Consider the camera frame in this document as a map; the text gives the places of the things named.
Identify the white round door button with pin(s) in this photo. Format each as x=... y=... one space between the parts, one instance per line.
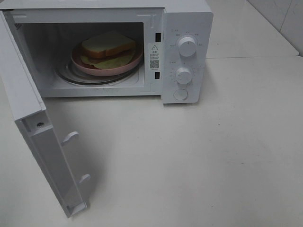
x=180 y=94

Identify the pink round plate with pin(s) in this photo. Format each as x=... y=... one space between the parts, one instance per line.
x=106 y=71

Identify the white bread sandwich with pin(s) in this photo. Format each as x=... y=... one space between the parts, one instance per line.
x=107 y=51

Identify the white microwave door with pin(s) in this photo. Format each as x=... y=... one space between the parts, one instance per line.
x=33 y=122

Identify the white warning label sticker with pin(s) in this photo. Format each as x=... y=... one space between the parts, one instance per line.
x=154 y=55

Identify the white upper power knob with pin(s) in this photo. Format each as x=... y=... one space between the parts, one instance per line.
x=187 y=45

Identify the glass microwave turntable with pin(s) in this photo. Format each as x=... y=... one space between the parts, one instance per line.
x=65 y=69

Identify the white microwave oven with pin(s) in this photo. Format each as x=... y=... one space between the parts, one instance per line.
x=164 y=21

